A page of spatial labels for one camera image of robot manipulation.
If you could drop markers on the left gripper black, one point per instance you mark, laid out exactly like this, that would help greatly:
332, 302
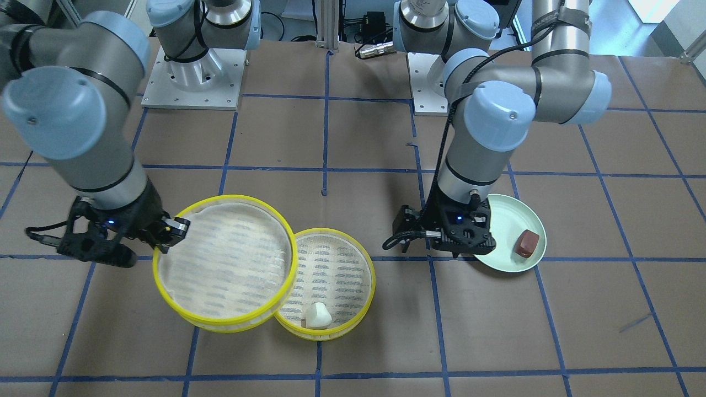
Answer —
434, 209

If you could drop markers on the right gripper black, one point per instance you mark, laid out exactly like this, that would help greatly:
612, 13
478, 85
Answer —
142, 213

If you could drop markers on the yellow steamer layer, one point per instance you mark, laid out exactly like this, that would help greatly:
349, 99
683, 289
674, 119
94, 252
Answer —
235, 268
335, 269

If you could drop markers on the brown bun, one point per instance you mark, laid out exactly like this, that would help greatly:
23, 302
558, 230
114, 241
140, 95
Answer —
526, 243

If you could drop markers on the white steamed bun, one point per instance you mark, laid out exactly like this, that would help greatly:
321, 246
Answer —
317, 317

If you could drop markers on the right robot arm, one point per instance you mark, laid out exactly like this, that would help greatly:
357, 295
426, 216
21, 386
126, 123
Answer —
67, 92

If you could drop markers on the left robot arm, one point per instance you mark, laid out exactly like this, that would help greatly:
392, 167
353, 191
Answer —
491, 107

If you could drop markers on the pale green plate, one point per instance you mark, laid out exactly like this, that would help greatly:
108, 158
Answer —
510, 218

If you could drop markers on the silver metal cylinder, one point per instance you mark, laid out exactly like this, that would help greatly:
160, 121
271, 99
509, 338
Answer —
370, 51

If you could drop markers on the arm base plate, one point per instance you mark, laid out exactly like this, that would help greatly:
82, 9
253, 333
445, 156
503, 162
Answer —
426, 83
211, 83

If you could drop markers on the aluminium frame post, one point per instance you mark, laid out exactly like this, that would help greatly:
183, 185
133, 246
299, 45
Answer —
327, 20

